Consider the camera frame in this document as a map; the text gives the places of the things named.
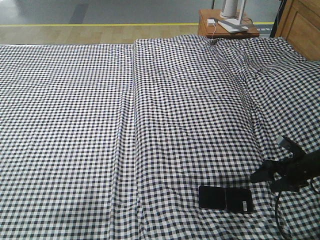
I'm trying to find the wooden headboard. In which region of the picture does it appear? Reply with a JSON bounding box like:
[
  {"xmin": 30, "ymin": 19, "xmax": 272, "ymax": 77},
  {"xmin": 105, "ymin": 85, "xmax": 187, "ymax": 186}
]
[{"xmin": 275, "ymin": 0, "xmax": 320, "ymax": 61}]

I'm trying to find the white charger adapter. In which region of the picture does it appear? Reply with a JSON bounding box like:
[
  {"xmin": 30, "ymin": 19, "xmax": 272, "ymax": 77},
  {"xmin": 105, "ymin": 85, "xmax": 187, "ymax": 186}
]
[{"xmin": 207, "ymin": 18, "xmax": 216, "ymax": 27}]

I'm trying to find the white cylindrical appliance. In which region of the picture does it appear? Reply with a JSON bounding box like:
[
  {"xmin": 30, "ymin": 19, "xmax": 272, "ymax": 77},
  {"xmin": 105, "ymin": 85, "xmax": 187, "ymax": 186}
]
[{"xmin": 219, "ymin": 0, "xmax": 238, "ymax": 19}]

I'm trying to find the wooden nightstand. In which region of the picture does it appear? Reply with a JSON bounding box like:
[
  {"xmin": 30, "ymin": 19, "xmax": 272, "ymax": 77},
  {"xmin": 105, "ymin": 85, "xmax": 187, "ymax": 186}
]
[{"xmin": 197, "ymin": 9, "xmax": 260, "ymax": 39}]

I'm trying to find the white desk lamp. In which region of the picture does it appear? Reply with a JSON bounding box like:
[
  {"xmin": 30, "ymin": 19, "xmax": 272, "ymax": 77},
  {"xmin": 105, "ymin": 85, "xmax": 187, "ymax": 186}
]
[{"xmin": 217, "ymin": 0, "xmax": 254, "ymax": 33}]

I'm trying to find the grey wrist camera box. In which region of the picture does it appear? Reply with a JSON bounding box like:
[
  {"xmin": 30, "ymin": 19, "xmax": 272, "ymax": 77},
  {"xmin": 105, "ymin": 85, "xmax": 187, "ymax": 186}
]
[{"xmin": 276, "ymin": 135, "xmax": 292, "ymax": 152}]

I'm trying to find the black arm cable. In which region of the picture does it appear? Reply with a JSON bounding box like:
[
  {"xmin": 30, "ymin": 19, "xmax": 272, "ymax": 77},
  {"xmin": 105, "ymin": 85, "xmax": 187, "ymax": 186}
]
[{"xmin": 274, "ymin": 178, "xmax": 320, "ymax": 240}]

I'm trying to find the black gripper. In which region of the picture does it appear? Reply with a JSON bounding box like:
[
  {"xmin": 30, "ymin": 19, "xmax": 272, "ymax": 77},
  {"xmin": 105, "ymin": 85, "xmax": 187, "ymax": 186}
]
[{"xmin": 250, "ymin": 142, "xmax": 320, "ymax": 193}]

